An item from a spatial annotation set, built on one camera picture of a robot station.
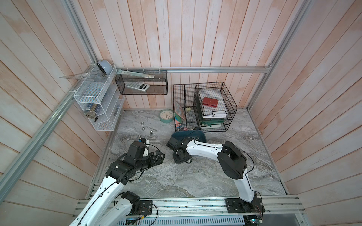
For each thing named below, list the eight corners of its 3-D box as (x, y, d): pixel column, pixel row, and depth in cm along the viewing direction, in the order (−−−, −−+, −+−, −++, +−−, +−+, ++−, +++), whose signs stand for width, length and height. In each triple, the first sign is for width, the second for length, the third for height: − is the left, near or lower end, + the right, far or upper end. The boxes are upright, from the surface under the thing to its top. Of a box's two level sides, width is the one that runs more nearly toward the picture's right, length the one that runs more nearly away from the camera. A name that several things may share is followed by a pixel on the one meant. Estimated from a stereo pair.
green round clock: (159, 123, 112) (158, 120, 110) (160, 111, 121) (160, 108, 118) (173, 123, 112) (173, 120, 110) (173, 111, 121) (173, 109, 118)
